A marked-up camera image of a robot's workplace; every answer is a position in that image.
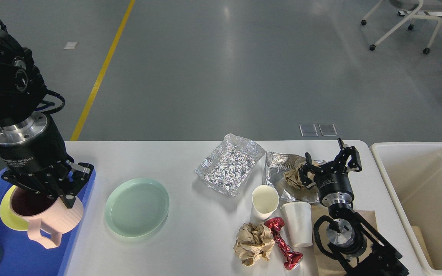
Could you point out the pink ribbed mug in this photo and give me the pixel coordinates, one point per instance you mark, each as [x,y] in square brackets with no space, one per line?
[48,219]

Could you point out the white paper cup inverted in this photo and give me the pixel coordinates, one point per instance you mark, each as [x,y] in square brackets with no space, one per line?
[298,220]

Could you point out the crumpled brown paper ball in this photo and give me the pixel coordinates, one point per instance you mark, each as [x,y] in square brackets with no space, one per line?
[253,242]

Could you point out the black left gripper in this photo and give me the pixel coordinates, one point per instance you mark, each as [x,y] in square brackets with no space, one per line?
[36,152]

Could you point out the beige plastic bin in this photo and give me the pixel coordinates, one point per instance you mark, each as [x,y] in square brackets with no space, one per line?
[412,173]

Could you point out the flat foil sheet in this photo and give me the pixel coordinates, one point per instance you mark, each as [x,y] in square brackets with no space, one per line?
[275,166]

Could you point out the red foil wrapper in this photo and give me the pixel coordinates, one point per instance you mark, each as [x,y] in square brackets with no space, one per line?
[292,258]

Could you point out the blue plastic tray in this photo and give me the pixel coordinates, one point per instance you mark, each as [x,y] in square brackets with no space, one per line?
[24,257]

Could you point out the mint green plate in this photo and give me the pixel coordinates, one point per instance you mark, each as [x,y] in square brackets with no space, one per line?
[137,207]

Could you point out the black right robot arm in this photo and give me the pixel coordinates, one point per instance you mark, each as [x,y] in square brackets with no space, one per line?
[344,235]

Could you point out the crumpled foil tray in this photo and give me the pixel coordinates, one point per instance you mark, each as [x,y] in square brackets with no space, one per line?
[228,167]

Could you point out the white paper cup upright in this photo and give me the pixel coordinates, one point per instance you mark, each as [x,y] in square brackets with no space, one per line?
[264,201]

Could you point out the yellow plate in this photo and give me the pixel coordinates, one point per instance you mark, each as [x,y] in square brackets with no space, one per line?
[8,217]

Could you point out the crumpled brown paper on foil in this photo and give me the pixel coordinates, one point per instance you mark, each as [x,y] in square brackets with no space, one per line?
[292,177]

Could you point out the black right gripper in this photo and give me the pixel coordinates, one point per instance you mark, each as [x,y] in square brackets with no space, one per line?
[335,186]

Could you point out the white rolling chair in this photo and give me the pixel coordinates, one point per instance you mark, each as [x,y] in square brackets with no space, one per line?
[411,10]

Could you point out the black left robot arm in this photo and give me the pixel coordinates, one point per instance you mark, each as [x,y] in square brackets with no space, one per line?
[22,87]

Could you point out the brown paper bag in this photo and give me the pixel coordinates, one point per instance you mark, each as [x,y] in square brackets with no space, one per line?
[327,266]

